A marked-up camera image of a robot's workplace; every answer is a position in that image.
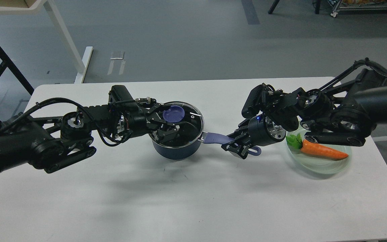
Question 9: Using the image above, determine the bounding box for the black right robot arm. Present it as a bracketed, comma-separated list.
[221, 58, 387, 159]

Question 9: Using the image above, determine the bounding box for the white table leg frame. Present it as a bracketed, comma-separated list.
[0, 0, 94, 84]

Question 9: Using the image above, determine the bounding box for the pale green oval plate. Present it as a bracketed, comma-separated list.
[286, 128, 352, 175]

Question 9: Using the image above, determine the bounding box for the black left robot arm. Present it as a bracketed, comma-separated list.
[0, 85, 187, 173]

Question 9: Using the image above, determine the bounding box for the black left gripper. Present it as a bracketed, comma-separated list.
[114, 97, 189, 146]

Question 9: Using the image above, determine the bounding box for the dark blue saucepan purple handle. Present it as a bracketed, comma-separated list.
[149, 102, 262, 160]

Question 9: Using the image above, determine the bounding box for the orange toy carrot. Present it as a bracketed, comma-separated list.
[285, 134, 349, 160]

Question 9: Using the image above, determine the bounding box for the metal wheeled cart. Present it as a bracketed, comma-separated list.
[327, 0, 387, 18]

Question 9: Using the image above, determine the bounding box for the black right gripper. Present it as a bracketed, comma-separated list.
[221, 115, 286, 159]

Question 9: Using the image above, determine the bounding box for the glass lid purple knob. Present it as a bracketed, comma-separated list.
[148, 102, 203, 149]

